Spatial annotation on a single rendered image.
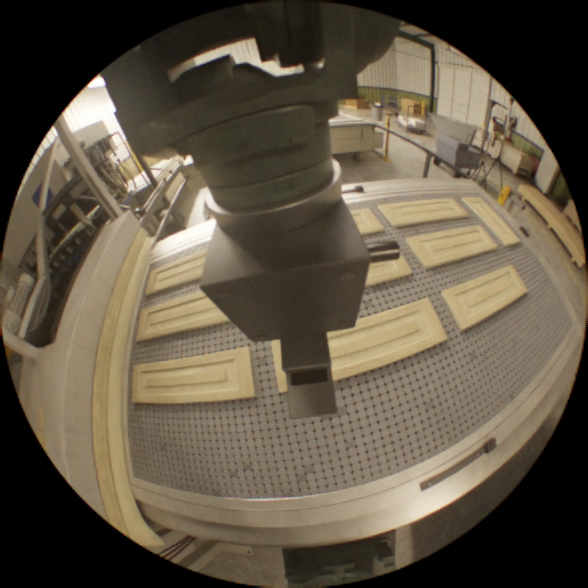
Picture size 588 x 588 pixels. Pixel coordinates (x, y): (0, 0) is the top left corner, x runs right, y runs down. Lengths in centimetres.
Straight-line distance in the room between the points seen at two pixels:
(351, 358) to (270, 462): 46
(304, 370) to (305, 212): 18
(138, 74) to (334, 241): 20
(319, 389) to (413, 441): 57
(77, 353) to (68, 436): 41
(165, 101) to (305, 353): 28
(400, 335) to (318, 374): 55
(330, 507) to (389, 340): 63
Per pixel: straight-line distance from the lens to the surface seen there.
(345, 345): 73
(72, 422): 119
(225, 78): 18
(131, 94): 18
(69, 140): 206
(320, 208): 17
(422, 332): 82
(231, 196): 17
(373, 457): 75
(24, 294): 202
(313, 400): 26
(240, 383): 76
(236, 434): 79
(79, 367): 121
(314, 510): 81
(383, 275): 89
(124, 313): 143
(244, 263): 16
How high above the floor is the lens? 158
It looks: 57 degrees down
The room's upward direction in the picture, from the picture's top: 17 degrees counter-clockwise
